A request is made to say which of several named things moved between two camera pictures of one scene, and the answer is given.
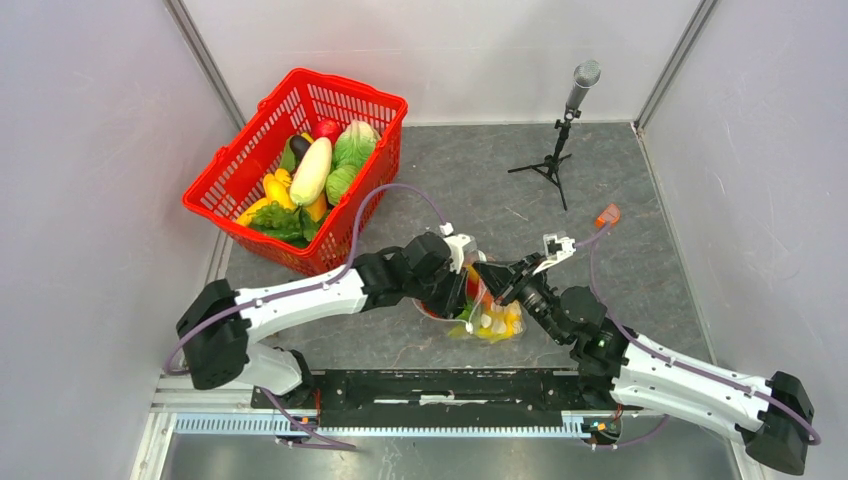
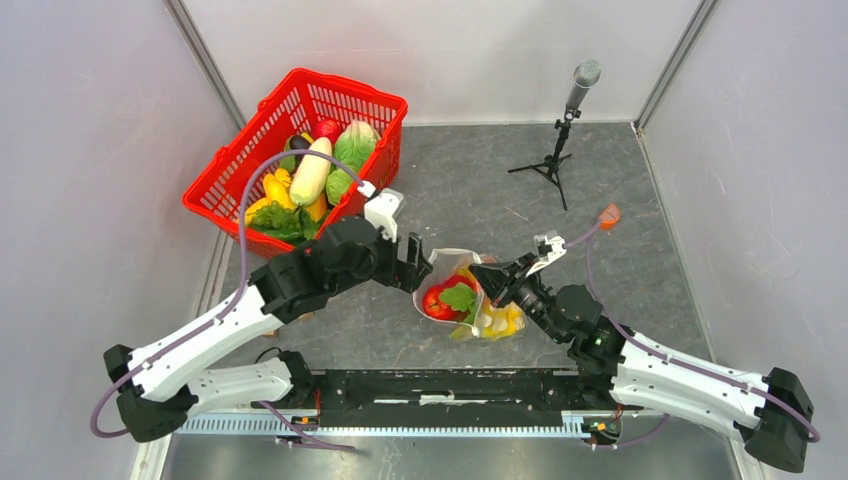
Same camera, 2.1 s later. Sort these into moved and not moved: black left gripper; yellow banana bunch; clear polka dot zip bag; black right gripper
Moved: black left gripper
Not moved: yellow banana bunch; black right gripper; clear polka dot zip bag
